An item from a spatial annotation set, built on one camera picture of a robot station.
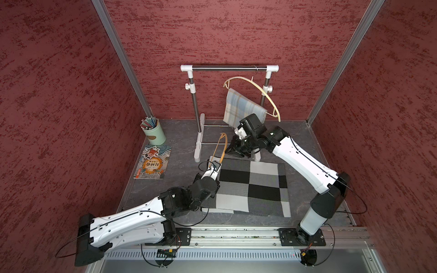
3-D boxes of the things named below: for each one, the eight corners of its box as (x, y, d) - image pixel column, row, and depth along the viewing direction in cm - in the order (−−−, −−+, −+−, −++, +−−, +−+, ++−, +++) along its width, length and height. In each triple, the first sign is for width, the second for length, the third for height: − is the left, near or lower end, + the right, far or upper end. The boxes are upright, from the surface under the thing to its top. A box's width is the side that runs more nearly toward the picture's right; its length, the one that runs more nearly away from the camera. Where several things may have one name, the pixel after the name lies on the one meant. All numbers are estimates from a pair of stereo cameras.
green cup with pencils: (147, 145, 108) (137, 129, 96) (152, 132, 115) (143, 115, 103) (164, 145, 108) (156, 129, 96) (168, 132, 115) (161, 115, 103)
